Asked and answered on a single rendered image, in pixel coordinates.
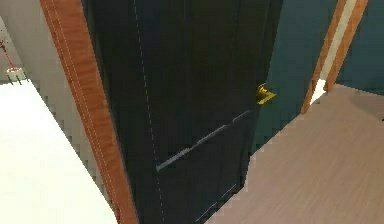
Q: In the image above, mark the black room door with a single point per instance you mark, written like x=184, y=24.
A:
x=186, y=100

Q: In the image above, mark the white plant pot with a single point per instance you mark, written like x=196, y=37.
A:
x=15, y=74

